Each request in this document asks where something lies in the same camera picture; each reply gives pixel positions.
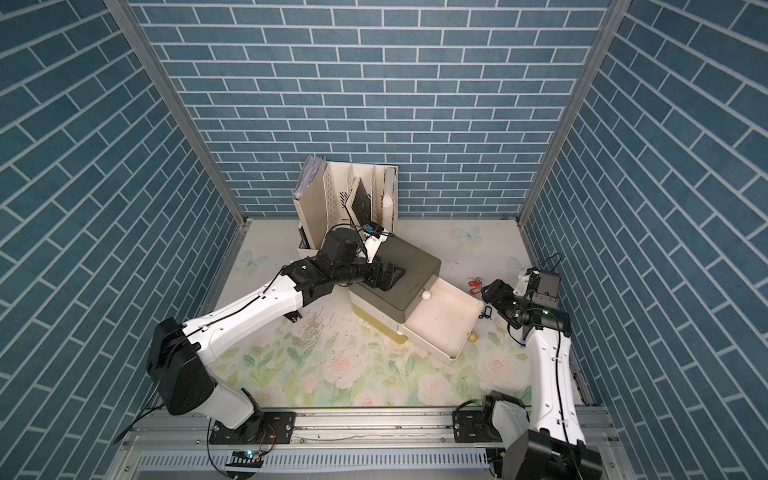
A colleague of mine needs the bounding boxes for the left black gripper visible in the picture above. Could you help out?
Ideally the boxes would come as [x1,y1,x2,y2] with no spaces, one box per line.
[330,250,407,291]

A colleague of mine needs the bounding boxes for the black key fob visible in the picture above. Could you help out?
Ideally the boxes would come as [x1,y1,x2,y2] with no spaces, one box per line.
[478,305,493,319]

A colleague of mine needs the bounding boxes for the red key ring keys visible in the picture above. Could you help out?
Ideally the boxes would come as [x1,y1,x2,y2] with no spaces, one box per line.
[467,277,484,296]

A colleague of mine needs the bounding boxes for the olive drawer cabinet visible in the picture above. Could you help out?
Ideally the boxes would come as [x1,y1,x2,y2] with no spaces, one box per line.
[349,237,441,344]

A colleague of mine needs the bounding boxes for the white drawer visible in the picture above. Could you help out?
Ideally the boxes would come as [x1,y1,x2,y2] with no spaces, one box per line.
[398,278,484,361]

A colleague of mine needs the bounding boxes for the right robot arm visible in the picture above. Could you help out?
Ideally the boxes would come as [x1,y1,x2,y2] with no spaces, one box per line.
[481,268,604,479]

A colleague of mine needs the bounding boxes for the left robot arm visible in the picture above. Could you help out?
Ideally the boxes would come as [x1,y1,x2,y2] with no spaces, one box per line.
[147,224,405,437]

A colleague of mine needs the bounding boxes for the black framed tablet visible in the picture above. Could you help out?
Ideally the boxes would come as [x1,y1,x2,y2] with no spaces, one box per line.
[344,177,372,227]

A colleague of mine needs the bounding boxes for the white file organizer rack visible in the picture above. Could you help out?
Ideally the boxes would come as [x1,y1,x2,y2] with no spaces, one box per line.
[293,160,398,251]

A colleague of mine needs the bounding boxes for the floral table mat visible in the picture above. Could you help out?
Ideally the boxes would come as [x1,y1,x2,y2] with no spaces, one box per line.
[211,219,532,408]

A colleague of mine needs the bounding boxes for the purple paper folder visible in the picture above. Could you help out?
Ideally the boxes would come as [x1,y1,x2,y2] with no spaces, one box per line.
[293,154,326,200]

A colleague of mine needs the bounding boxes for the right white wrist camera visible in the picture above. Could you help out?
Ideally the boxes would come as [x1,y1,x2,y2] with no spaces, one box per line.
[514,267,540,297]

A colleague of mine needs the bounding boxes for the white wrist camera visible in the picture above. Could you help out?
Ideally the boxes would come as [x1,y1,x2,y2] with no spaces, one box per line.
[361,223,390,263]
[514,267,540,297]

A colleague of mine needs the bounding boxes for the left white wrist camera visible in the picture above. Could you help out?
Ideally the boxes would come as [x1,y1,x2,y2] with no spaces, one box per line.
[361,223,390,263]

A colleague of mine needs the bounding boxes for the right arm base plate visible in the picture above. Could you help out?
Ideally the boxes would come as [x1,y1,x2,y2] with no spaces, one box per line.
[452,409,502,443]

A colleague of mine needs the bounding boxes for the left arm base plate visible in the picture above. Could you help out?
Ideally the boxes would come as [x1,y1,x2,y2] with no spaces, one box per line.
[209,410,297,447]

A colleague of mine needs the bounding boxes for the aluminium mounting rail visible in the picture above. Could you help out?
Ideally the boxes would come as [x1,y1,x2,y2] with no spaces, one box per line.
[104,405,637,480]

